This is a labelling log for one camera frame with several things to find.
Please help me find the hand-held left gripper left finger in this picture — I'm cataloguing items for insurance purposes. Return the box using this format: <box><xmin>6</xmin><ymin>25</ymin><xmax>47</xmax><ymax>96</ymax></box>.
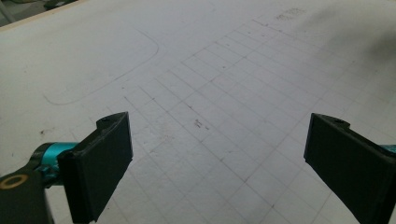
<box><xmin>57</xmin><ymin>111</ymin><xmax>134</xmax><ymax>224</ymax></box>

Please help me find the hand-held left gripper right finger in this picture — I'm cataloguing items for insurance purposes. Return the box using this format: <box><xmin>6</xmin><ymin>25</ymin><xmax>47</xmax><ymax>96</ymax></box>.
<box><xmin>304</xmin><ymin>112</ymin><xmax>396</xmax><ymax>224</ymax></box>

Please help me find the white grid mat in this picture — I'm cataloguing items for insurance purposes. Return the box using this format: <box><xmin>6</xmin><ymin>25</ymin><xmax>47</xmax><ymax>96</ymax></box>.
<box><xmin>0</xmin><ymin>0</ymin><xmax>396</xmax><ymax>224</ymax></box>

